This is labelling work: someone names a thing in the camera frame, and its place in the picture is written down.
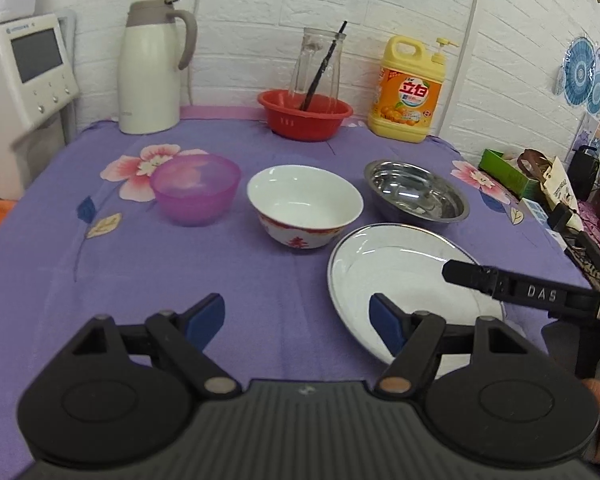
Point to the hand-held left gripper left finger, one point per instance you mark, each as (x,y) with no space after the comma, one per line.
(207,317)

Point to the small blue white box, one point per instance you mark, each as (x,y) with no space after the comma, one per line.
(536,211)

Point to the yellow detergent pump bottle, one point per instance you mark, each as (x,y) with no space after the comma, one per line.
(405,100)

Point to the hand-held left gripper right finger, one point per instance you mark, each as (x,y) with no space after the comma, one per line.
(384,322)

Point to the green box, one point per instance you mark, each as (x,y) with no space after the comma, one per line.
(505,170)

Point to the clear glass pitcher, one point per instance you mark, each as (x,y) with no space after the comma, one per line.
(312,60)

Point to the white ceramic bowl red pattern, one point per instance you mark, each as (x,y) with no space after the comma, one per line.
(300,200)

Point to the blue patterned wall decoration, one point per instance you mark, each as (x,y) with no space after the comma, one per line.
(582,72)

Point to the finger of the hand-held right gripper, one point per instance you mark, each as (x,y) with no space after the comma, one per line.
(510,287)

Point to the stainless steel bowl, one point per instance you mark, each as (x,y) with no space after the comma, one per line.
(415,192)

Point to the white thermos jug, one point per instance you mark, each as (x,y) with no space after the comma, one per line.
(147,75)

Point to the red plastic basin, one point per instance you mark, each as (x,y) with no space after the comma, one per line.
(305,122)

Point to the white enamel plate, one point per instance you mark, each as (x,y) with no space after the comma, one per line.
(405,275)

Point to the purple plastic bowl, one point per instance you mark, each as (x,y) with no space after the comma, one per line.
(195,190)

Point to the black stick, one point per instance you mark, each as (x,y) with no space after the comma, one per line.
(325,62)

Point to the purple floral tablecloth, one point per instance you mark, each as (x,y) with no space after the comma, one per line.
(130,270)

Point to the white appliance with screen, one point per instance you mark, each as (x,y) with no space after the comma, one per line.
(25,90)

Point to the brown bag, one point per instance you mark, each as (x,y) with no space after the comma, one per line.
(535,162)

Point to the white wall pipe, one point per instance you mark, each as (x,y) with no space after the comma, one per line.
(462,45)

